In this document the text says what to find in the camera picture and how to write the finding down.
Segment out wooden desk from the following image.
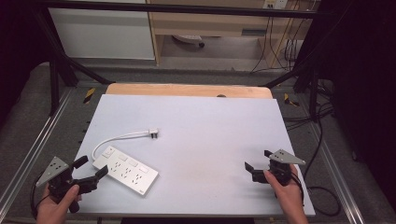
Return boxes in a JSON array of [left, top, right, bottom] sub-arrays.
[[145, 0, 316, 69]]

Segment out black floor cable bundle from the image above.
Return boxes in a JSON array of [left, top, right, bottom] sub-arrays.
[[282, 78, 335, 132]]

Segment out aluminium floor rail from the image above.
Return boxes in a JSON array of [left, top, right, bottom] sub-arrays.
[[309, 122, 366, 224], [0, 88, 75, 213]]

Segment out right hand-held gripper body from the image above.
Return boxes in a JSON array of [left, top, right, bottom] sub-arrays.
[[252, 148, 307, 187]]

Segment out white power strip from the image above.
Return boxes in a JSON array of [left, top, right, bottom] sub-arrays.
[[92, 145, 160, 197]]

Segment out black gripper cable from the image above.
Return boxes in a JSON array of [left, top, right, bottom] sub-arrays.
[[30, 175, 50, 219], [302, 119, 342, 217]]

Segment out white cabinet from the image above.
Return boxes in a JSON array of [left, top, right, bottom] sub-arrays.
[[48, 0, 156, 61]]

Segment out person's left hand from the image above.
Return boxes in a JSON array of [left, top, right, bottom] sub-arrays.
[[36, 183, 83, 224]]

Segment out white wall socket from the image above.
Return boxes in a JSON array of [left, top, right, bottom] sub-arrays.
[[262, 0, 289, 10]]

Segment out person's right hand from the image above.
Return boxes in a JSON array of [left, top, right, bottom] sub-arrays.
[[263, 164, 308, 216]]

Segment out white table mat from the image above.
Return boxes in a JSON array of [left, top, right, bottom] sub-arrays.
[[73, 93, 317, 217]]

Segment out black metal frame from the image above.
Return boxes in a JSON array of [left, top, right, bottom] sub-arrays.
[[29, 0, 326, 122]]

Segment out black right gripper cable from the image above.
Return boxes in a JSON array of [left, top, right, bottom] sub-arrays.
[[302, 119, 342, 217]]

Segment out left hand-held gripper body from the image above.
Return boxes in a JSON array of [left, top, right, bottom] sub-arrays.
[[35, 156, 82, 215]]

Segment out black hanging cables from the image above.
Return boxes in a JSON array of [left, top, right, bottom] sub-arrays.
[[250, 13, 304, 75]]

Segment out wooden table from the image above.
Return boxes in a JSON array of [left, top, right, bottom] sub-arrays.
[[105, 82, 275, 100]]

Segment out dark curtain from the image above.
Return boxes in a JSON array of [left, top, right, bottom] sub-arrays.
[[314, 0, 396, 213], [0, 0, 50, 122]]

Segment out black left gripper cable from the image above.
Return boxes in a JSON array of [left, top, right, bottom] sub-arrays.
[[30, 175, 50, 219]]

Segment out white power strip cable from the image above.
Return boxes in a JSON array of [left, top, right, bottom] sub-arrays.
[[91, 130, 151, 161]]

